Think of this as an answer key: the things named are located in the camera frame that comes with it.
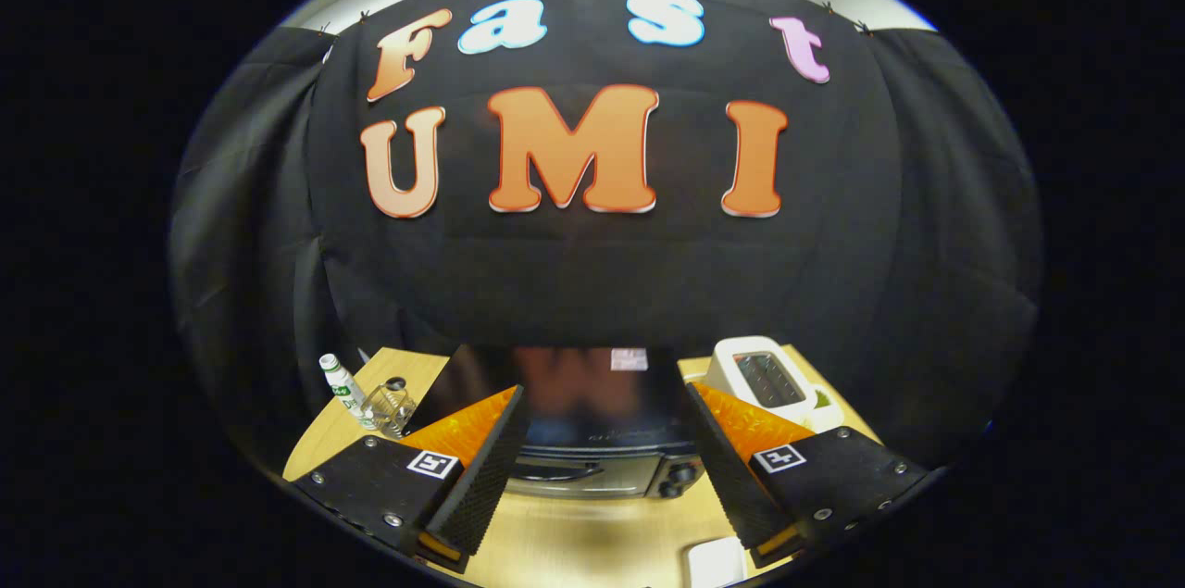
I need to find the black toaster oven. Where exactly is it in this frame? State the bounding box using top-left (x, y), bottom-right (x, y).
top-left (405, 344), bottom-right (711, 502)

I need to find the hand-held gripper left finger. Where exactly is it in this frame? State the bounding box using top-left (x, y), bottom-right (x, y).
top-left (282, 384), bottom-right (530, 575)

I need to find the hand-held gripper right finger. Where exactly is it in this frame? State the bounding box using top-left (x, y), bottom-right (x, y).
top-left (682, 381), bottom-right (931, 572)

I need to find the small white dish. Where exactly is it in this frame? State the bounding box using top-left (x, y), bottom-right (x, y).
top-left (682, 536), bottom-right (750, 588)

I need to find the black backdrop cloth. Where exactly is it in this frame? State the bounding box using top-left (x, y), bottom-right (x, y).
top-left (169, 0), bottom-right (1045, 478)

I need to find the white bottle with green label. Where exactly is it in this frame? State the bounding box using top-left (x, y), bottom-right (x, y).
top-left (318, 353), bottom-right (373, 431)

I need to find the white toaster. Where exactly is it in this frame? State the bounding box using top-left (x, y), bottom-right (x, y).
top-left (707, 335), bottom-right (821, 415)

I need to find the small white plastic object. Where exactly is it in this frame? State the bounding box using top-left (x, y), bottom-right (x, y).
top-left (808, 387), bottom-right (846, 432)

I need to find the clear glass jar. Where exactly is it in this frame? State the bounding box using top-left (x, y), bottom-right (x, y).
top-left (359, 376), bottom-right (418, 440)

